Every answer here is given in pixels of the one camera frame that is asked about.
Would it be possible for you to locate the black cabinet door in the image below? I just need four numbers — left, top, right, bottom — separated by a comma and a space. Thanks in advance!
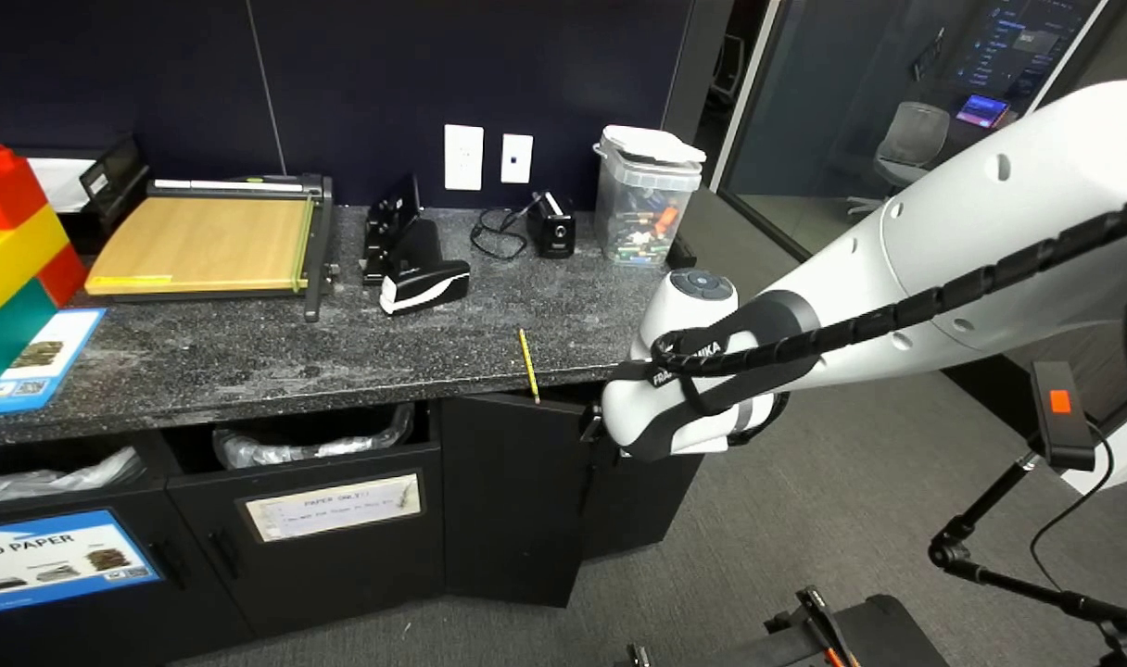
582, 432, 702, 560
439, 395, 591, 607

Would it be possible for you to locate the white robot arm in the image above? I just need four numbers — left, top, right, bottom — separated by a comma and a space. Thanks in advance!
599, 79, 1127, 461

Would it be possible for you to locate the yellow pencil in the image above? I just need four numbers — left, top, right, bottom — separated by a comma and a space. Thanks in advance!
516, 326, 540, 404

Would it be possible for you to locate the black electric pencil sharpener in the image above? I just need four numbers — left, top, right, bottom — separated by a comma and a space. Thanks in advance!
526, 190, 574, 261

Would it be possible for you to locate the small black box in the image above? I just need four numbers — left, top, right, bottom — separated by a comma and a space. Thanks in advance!
667, 236, 696, 271

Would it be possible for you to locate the black and white stapler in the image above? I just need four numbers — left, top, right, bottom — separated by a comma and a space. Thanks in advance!
378, 220, 471, 315

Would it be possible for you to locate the clear plastic container with lid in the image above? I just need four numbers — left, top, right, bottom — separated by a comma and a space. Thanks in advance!
594, 127, 703, 268

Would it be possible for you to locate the white outlet plate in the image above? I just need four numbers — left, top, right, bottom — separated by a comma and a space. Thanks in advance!
499, 135, 534, 187

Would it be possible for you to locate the black hole punch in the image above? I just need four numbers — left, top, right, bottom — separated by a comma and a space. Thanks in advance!
359, 173, 424, 284

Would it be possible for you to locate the black trash bin drawer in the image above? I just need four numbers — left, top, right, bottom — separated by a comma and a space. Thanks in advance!
162, 404, 445, 639

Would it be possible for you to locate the wooden paper cutter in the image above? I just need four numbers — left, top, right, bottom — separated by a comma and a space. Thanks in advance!
86, 179, 333, 317

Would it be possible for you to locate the white office chair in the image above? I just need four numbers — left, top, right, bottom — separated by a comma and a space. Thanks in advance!
875, 99, 949, 187

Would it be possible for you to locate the black label printer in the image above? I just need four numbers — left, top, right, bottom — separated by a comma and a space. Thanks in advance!
31, 136, 151, 257

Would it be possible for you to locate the black recycling drawer blue label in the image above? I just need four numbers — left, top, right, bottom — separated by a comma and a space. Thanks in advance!
0, 432, 249, 667

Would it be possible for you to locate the blue paper sheet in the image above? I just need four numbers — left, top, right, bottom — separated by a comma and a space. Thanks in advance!
0, 308, 102, 416

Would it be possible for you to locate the colourful toy block stack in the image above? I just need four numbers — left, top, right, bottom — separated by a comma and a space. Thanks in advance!
0, 145, 86, 376

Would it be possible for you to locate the black power cable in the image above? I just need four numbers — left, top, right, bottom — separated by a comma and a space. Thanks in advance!
466, 199, 537, 263

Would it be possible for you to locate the white light switch plate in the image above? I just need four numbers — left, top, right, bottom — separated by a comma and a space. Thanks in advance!
445, 122, 487, 192

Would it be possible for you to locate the black camera on stand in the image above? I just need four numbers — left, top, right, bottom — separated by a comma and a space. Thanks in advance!
1029, 359, 1096, 471

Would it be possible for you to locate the black articulated camera stand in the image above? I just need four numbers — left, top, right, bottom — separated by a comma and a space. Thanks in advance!
928, 450, 1127, 667

